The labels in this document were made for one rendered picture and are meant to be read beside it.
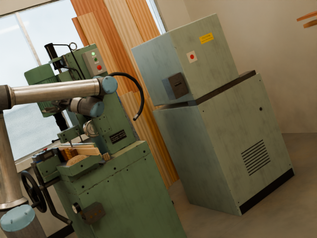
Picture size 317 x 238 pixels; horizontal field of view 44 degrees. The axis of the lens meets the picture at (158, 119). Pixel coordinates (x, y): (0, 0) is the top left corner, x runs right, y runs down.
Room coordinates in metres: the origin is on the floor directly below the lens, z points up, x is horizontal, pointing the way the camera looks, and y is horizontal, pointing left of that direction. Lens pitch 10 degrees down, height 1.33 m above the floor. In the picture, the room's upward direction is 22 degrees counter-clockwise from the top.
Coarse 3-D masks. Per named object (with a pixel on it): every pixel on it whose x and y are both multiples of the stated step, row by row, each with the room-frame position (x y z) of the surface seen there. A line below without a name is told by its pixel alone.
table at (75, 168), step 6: (90, 156) 2.28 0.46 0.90; (96, 156) 2.30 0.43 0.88; (66, 162) 2.36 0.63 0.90; (78, 162) 2.24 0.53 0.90; (84, 162) 2.25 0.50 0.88; (90, 162) 2.27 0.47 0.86; (96, 162) 2.29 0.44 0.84; (60, 168) 2.33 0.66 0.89; (66, 168) 2.24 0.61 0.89; (72, 168) 2.21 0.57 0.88; (78, 168) 2.23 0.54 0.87; (84, 168) 2.25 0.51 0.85; (54, 174) 2.36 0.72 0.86; (60, 174) 2.38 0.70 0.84; (66, 174) 2.29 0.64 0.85; (72, 174) 2.20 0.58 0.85; (48, 180) 2.34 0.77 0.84
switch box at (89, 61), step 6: (96, 48) 2.57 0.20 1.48; (84, 54) 2.54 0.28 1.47; (90, 54) 2.54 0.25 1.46; (96, 54) 2.56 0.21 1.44; (84, 60) 2.57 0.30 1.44; (90, 60) 2.53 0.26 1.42; (102, 60) 2.58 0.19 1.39; (90, 66) 2.53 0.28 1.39; (96, 66) 2.54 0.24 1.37; (102, 66) 2.56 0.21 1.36; (90, 72) 2.56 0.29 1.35; (96, 72) 2.54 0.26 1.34; (102, 72) 2.56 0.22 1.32
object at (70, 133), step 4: (68, 128) 2.55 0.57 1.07; (72, 128) 2.52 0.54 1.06; (76, 128) 2.53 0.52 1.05; (60, 132) 2.52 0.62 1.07; (64, 132) 2.49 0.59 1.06; (68, 132) 2.50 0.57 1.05; (72, 132) 2.51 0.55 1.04; (80, 132) 2.54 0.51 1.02; (60, 136) 2.48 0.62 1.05; (64, 136) 2.48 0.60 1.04; (68, 136) 2.50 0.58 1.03; (72, 136) 2.51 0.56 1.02; (76, 136) 2.52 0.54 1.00; (60, 140) 2.51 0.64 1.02; (64, 140) 2.48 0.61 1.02; (68, 140) 2.49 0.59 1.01
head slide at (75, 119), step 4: (60, 72) 2.59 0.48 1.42; (64, 72) 2.54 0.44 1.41; (68, 72) 2.55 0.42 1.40; (56, 76) 2.55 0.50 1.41; (60, 76) 2.52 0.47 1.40; (64, 76) 2.53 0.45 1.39; (68, 76) 2.55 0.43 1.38; (60, 80) 2.52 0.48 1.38; (64, 80) 2.53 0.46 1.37; (68, 80) 2.54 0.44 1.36; (72, 80) 2.55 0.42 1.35; (68, 112) 2.60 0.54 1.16; (72, 112) 2.55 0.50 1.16; (68, 116) 2.63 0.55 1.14; (72, 116) 2.57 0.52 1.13; (76, 116) 2.52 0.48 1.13; (80, 116) 2.53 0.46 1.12; (72, 120) 2.60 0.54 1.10; (76, 120) 2.54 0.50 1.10; (80, 120) 2.52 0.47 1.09; (84, 120) 2.54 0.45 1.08; (72, 124) 2.63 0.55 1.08; (76, 124) 2.56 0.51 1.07; (80, 124) 2.52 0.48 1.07; (80, 128) 2.53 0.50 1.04
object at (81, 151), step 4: (76, 148) 2.47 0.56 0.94; (80, 148) 2.42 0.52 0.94; (84, 148) 2.35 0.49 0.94; (88, 148) 2.30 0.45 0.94; (92, 148) 2.25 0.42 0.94; (96, 148) 2.21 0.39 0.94; (80, 152) 2.41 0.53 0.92; (84, 152) 2.35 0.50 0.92; (88, 152) 2.30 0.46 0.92; (92, 152) 2.25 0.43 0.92; (96, 152) 2.20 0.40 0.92
